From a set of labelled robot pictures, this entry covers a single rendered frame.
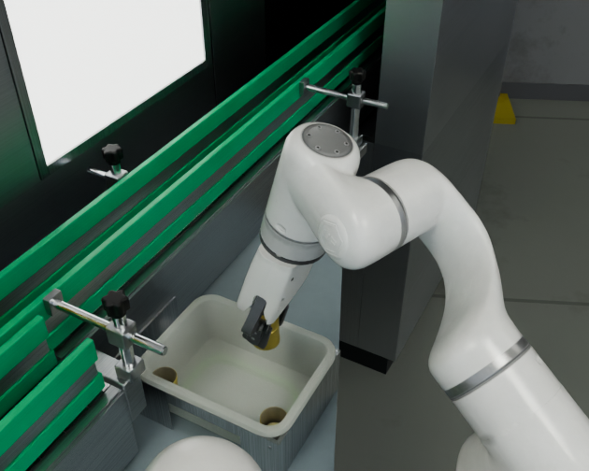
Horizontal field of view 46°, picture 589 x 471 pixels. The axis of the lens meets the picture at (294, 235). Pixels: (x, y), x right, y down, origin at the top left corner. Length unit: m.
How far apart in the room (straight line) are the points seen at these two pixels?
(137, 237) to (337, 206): 0.43
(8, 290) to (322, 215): 0.46
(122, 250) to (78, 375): 0.21
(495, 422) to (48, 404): 0.45
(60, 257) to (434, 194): 0.54
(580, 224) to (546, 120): 0.77
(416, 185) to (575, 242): 1.99
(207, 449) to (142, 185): 0.64
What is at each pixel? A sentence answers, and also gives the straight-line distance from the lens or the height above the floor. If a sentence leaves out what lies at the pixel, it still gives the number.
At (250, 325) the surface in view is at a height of 0.98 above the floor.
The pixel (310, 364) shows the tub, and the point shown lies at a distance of 0.98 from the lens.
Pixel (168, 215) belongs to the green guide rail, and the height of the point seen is 0.93.
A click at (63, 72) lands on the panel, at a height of 1.11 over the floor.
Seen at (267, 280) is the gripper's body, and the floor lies 1.04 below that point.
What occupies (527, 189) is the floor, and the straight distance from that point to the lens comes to 2.84.
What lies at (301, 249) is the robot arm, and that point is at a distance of 0.71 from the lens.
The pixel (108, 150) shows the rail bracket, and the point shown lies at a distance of 1.04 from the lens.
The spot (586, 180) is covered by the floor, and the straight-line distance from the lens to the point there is 2.97.
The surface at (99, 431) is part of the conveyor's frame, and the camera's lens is 0.86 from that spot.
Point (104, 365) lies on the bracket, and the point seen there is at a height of 0.88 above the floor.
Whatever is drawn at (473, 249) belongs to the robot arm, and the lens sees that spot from 0.67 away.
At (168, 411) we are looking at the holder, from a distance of 0.95.
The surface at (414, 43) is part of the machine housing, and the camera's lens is 1.41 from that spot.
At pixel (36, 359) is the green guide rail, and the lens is 0.88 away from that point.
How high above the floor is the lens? 1.54
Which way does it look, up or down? 39 degrees down
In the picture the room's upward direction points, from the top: straight up
